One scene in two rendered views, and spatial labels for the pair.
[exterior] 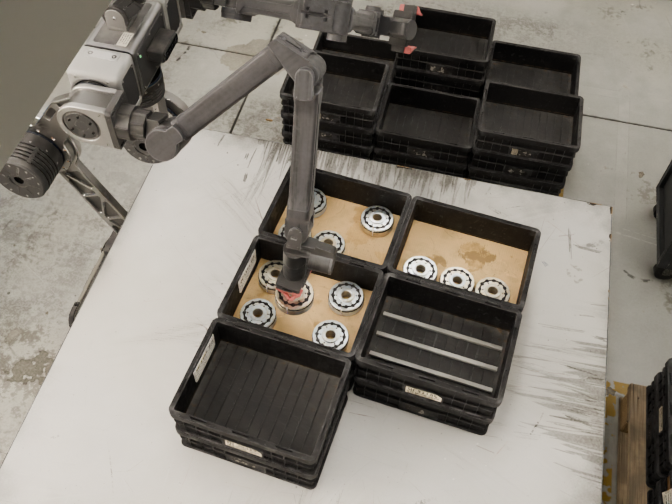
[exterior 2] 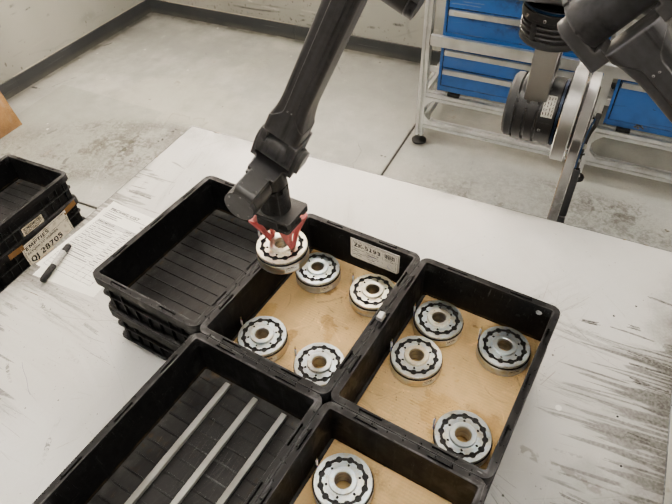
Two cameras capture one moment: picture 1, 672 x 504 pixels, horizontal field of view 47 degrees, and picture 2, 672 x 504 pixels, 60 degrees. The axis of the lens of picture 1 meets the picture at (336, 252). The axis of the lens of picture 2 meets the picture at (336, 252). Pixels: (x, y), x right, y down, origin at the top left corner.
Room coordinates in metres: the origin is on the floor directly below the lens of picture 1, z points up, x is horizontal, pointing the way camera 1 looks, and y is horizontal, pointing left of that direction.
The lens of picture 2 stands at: (1.40, -0.65, 1.82)
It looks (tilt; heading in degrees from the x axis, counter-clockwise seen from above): 45 degrees down; 106
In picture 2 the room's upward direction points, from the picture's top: 2 degrees counter-clockwise
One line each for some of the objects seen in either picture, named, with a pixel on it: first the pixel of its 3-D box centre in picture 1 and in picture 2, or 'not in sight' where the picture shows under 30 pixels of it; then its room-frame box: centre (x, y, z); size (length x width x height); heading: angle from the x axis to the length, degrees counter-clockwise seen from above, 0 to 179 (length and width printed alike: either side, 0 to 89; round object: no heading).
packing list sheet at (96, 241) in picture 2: not in sight; (100, 244); (0.44, 0.31, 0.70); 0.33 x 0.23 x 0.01; 78
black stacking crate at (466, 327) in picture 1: (437, 345); (192, 467); (1.03, -0.29, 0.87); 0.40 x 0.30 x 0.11; 73
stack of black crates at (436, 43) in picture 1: (440, 72); not in sight; (2.71, -0.44, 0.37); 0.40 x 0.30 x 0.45; 78
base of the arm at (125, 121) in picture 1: (132, 122); not in sight; (1.27, 0.49, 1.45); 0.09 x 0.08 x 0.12; 168
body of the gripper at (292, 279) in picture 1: (294, 267); (274, 198); (1.08, 0.10, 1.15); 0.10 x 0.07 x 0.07; 163
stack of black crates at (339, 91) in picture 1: (334, 117); not in sight; (2.40, 0.03, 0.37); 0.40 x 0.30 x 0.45; 78
